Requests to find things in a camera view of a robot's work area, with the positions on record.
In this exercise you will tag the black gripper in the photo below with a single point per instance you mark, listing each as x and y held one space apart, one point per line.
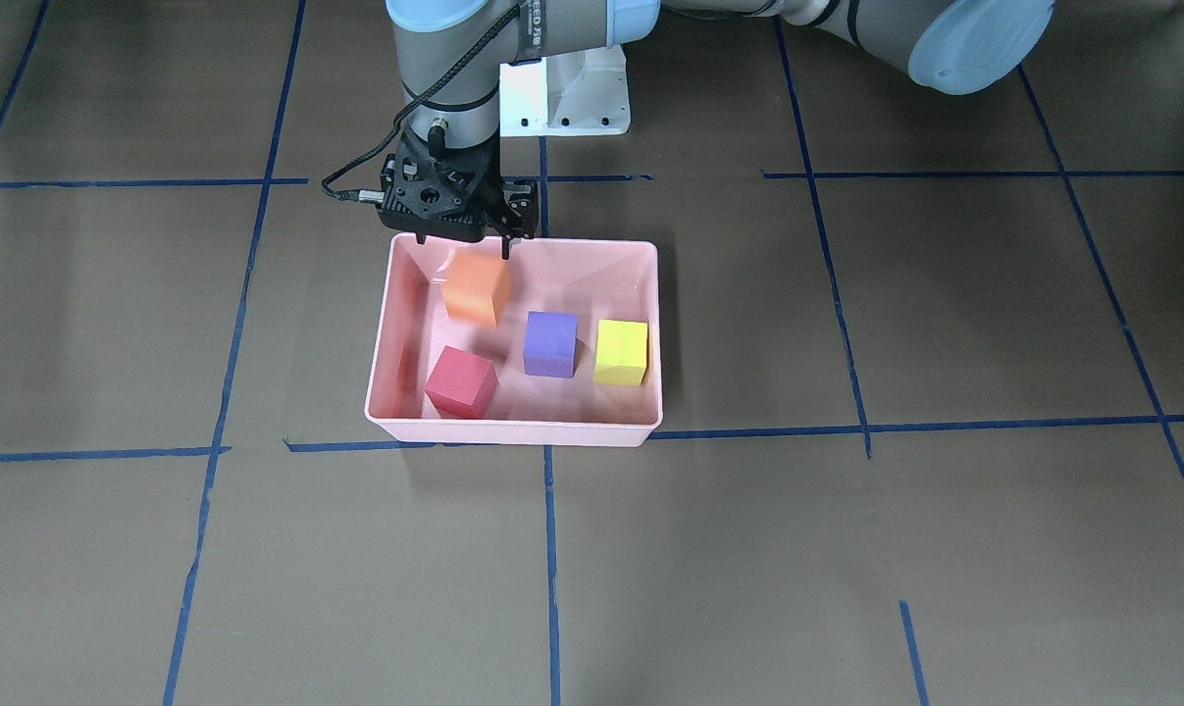
515 209

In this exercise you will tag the orange foam block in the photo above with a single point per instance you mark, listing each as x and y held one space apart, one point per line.
477 288

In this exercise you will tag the purple foam block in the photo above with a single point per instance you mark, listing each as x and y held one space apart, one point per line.
550 344

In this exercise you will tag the red foam block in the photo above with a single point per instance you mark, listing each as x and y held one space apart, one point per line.
461 383

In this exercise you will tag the yellow foam block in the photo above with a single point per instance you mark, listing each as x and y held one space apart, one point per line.
621 353

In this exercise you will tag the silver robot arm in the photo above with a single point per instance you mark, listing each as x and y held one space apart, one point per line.
449 53

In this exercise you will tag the pink plastic bin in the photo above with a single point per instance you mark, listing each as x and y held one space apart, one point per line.
591 279

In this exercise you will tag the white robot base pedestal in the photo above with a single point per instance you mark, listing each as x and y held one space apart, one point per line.
575 94

